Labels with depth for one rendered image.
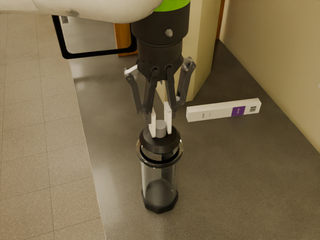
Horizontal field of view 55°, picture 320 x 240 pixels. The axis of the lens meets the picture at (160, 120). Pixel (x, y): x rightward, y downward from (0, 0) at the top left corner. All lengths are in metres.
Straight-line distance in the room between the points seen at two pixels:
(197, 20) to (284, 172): 0.53
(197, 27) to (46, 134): 1.71
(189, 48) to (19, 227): 1.49
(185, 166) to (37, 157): 1.53
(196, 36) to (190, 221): 0.55
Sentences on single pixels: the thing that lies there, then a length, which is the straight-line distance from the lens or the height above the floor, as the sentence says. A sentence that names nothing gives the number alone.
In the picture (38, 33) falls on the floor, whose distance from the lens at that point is 3.70.
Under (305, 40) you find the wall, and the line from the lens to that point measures 1.10.
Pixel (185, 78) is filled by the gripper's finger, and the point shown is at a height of 1.36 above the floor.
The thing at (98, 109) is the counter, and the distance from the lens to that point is 1.14.
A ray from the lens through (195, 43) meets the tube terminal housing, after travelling 1.01.
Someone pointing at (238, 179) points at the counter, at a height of 0.94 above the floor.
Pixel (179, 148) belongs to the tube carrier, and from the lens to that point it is 0.70.
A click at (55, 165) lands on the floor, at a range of 2.24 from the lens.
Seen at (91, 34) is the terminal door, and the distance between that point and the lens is 1.27.
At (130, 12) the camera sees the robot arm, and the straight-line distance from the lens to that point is 0.31.
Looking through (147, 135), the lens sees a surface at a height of 1.21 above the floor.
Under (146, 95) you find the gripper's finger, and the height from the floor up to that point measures 1.33.
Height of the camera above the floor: 1.71
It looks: 45 degrees down
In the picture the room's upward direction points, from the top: straight up
